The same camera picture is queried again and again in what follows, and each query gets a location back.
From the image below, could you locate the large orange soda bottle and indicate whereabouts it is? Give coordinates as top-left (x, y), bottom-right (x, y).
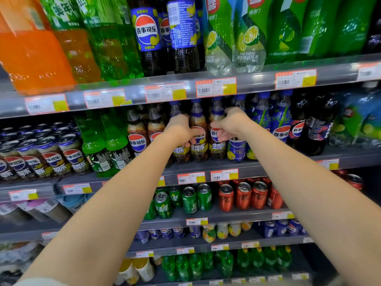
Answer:
top-left (0, 0), bottom-right (75, 96)
top-left (39, 0), bottom-right (102, 84)

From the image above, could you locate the large cola bottle blue label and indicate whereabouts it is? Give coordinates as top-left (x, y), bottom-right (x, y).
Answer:
top-left (166, 0), bottom-right (199, 74)
top-left (128, 0), bottom-right (164, 77)

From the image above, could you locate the row of orange-red soda cans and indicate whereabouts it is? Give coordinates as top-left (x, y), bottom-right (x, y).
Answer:
top-left (218, 177), bottom-right (284, 213)

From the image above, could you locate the row of green soda cans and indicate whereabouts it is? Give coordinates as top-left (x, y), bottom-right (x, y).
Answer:
top-left (144, 183), bottom-right (213, 221)

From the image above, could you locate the row of dark blue cola cans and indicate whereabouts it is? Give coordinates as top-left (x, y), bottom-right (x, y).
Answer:
top-left (258, 218), bottom-right (308, 239)

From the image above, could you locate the white yellow drink cup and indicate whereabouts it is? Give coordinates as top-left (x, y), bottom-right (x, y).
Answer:
top-left (114, 258), bottom-right (140, 286)
top-left (132, 257), bottom-right (155, 282)

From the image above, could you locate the dark cola bottle black label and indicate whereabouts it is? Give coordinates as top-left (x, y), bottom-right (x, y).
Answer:
top-left (289, 93), bottom-right (308, 148)
top-left (302, 94), bottom-right (340, 157)

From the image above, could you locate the large dark soda bottle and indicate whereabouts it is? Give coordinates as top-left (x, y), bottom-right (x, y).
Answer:
top-left (365, 18), bottom-right (381, 54)

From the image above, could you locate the large clear lime soda bottle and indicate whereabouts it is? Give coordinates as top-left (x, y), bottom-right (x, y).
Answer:
top-left (203, 0), bottom-right (236, 76)
top-left (235, 0), bottom-right (273, 74)

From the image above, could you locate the large green lime soda bottle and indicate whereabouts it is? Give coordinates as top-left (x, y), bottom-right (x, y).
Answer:
top-left (300, 0), bottom-right (340, 60)
top-left (266, 0), bottom-right (311, 65)
top-left (333, 0), bottom-right (378, 56)

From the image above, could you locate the cola bottle blue lemon label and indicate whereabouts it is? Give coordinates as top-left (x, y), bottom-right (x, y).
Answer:
top-left (227, 95), bottom-right (248, 162)

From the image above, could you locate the row of purple-blue drink cans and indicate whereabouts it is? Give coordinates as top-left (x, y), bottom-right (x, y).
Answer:
top-left (135, 226), bottom-right (203, 244)

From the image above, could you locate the pile of clear plastic packets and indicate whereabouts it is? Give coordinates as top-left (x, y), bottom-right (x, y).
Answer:
top-left (0, 240), bottom-right (44, 285)

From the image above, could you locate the person's right forearm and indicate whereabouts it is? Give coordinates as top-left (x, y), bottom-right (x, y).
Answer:
top-left (237, 120), bottom-right (381, 286)

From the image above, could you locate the person's right hand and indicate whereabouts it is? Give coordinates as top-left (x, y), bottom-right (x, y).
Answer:
top-left (210, 107), bottom-right (254, 143)

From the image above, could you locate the group of cola cans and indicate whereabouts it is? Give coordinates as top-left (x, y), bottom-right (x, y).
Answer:
top-left (0, 122), bottom-right (91, 183)

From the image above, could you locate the person's left forearm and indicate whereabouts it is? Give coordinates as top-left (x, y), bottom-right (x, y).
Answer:
top-left (18, 131), bottom-right (186, 286)

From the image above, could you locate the grey metal shelf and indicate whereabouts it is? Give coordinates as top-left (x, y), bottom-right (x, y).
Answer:
top-left (125, 235), bottom-right (315, 259)
top-left (0, 205), bottom-right (296, 242)
top-left (0, 145), bottom-right (381, 203)
top-left (0, 53), bottom-right (381, 119)
top-left (143, 272), bottom-right (313, 286)

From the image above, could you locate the person's left hand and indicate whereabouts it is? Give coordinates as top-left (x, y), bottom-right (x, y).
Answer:
top-left (162, 114), bottom-right (206, 149)

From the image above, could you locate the blue bamboo print soda bottle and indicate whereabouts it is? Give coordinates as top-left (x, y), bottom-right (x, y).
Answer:
top-left (251, 92), bottom-right (272, 137)
top-left (270, 90), bottom-right (293, 143)

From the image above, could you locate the clear wrapped labelled packet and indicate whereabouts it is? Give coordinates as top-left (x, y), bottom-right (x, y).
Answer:
top-left (17, 201), bottom-right (52, 223)
top-left (35, 198), bottom-right (72, 224)
top-left (0, 202), bottom-right (32, 226)

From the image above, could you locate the light blue packet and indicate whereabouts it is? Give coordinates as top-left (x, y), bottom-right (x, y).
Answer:
top-left (57, 193), bottom-right (93, 214)

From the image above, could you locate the row of shelf price tags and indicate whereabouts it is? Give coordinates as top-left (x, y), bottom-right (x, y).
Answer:
top-left (41, 211), bottom-right (295, 240)
top-left (9, 159), bottom-right (340, 202)
top-left (25, 62), bottom-right (381, 115)
top-left (136, 237), bottom-right (315, 258)

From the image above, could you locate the row of small green bottles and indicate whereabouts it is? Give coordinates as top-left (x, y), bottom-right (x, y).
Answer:
top-left (162, 245), bottom-right (293, 282)

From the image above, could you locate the person's white sleeve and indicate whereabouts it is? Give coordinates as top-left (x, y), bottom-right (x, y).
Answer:
top-left (14, 277), bottom-right (69, 286)

